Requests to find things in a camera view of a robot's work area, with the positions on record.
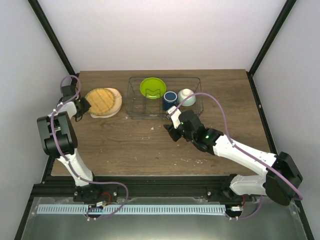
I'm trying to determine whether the woven bamboo tray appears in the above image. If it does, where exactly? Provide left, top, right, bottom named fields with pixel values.
left=85, top=88, right=116, bottom=116

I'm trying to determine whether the dark blue ceramic mug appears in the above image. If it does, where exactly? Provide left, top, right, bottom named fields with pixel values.
left=162, top=91, right=178, bottom=111

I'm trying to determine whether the pale celadon ceramic bowl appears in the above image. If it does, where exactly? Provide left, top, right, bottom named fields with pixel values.
left=177, top=88, right=196, bottom=107

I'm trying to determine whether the lime green plastic plate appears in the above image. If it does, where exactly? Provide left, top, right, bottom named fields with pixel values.
left=139, top=77, right=167, bottom=100

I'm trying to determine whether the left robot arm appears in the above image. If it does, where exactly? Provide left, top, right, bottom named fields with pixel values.
left=36, top=85, right=94, bottom=187

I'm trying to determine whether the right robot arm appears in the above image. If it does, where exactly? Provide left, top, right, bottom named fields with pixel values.
left=164, top=106, right=303, bottom=206

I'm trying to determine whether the white bottom plate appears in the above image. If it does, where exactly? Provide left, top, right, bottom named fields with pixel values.
left=90, top=110, right=120, bottom=119

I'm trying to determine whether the cream brown-rimmed plate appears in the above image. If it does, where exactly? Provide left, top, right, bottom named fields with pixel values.
left=105, top=88, right=123, bottom=118

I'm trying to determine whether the black wire dish rack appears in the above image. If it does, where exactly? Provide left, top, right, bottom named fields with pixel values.
left=125, top=75, right=202, bottom=119

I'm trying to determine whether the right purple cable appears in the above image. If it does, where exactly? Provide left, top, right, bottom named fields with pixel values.
left=174, top=92, right=304, bottom=221

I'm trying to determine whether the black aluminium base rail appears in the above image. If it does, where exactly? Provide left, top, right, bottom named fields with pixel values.
left=30, top=175, right=244, bottom=203

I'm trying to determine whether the light blue slotted cable duct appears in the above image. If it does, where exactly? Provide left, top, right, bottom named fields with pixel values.
left=36, top=204, right=226, bottom=216

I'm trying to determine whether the black enclosure frame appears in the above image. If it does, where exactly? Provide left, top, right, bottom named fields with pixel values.
left=14, top=0, right=314, bottom=240

